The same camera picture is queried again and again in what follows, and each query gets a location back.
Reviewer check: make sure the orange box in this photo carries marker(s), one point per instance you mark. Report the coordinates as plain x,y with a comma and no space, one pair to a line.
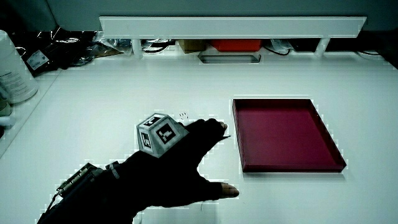
236,44

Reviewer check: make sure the white desk shelf riser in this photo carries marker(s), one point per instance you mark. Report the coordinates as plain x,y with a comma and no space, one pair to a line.
230,27

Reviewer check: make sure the person's left hand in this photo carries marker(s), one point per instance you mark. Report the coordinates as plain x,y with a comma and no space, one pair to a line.
174,174

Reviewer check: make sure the white plastic bottle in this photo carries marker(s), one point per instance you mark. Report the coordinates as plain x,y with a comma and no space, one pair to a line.
14,77

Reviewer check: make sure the flat grey device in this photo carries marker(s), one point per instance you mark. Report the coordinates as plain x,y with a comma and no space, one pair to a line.
229,58

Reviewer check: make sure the brown cardboard box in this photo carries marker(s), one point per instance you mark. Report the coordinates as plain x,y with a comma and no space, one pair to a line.
191,45

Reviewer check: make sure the person's left forearm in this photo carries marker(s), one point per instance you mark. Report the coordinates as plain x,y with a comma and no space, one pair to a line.
93,199

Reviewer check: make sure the dark red rectangular tray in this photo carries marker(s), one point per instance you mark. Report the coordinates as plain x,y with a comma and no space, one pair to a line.
280,137

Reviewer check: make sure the clear plastic bag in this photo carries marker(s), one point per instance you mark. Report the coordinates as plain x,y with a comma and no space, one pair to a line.
109,43

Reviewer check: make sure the black plastic bag with label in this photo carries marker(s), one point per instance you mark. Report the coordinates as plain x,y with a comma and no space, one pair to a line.
46,53

